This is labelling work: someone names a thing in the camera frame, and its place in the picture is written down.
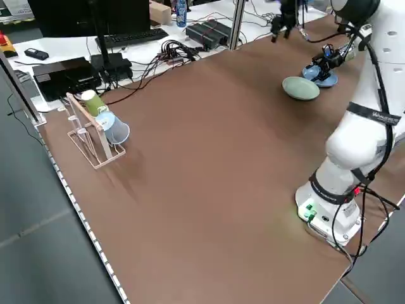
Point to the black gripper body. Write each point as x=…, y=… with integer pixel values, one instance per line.
x=288, y=11
x=332, y=58

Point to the blue plate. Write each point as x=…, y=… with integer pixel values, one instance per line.
x=330, y=80

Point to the green plate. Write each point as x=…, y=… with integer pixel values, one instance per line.
x=300, y=89

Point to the black power supply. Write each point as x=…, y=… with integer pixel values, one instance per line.
x=202, y=36
x=220, y=28

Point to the blue labelled bottle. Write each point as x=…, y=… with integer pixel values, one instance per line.
x=181, y=12

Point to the cardboard box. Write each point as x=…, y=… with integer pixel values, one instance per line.
x=159, y=12

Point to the black keyboard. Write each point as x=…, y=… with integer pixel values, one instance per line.
x=133, y=38

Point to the black monitor stand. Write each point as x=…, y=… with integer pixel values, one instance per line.
x=110, y=65

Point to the blue cup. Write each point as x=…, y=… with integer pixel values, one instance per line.
x=115, y=128

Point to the green cup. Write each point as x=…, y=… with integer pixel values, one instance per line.
x=93, y=103

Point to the black computer monitor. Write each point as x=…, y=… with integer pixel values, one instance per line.
x=79, y=16

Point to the wooden cup rack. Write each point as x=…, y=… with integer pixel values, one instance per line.
x=104, y=152

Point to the flat black electronics box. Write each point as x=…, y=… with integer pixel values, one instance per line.
x=64, y=77

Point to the small black handheld device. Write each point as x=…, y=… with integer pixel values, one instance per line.
x=36, y=54

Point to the red emergency stop button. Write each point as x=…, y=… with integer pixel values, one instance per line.
x=4, y=42

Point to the aluminium frame post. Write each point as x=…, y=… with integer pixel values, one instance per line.
x=22, y=95
x=236, y=25

